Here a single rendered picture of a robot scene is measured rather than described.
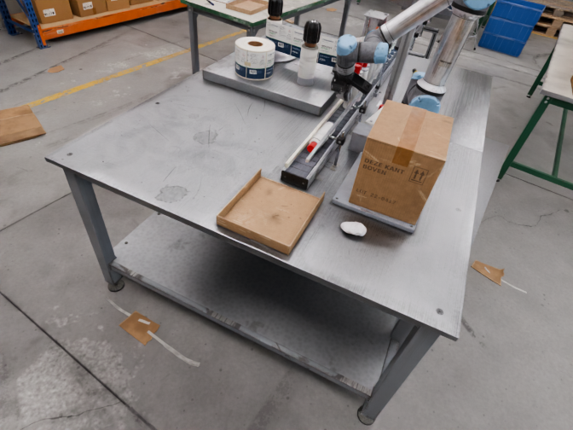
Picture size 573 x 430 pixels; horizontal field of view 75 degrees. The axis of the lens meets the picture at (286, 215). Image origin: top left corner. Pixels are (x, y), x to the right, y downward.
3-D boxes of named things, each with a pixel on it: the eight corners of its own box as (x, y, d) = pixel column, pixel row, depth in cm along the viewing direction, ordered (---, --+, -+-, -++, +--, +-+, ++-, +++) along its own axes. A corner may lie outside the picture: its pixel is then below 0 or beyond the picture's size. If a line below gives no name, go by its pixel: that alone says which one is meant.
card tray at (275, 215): (260, 176, 141) (260, 167, 138) (323, 200, 135) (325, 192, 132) (216, 223, 121) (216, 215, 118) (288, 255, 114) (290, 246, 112)
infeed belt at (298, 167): (387, 52, 253) (389, 45, 250) (399, 55, 251) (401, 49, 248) (283, 179, 140) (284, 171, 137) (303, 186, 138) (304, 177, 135)
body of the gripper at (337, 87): (337, 78, 167) (338, 59, 156) (355, 84, 165) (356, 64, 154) (331, 91, 165) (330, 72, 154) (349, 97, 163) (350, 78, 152)
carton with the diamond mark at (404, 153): (367, 159, 153) (387, 98, 135) (425, 178, 148) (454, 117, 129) (348, 202, 132) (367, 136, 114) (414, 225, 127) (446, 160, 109)
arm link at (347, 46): (357, 49, 138) (334, 48, 139) (355, 70, 148) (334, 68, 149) (360, 32, 140) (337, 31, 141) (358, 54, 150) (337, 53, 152)
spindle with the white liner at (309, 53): (300, 77, 199) (309, 16, 178) (315, 81, 196) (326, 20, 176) (293, 83, 192) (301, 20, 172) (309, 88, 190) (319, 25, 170)
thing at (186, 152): (286, 25, 282) (286, 22, 280) (491, 78, 245) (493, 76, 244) (45, 161, 138) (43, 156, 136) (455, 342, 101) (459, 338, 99)
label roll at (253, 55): (264, 84, 188) (266, 55, 178) (228, 74, 192) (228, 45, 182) (278, 70, 202) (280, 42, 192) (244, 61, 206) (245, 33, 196)
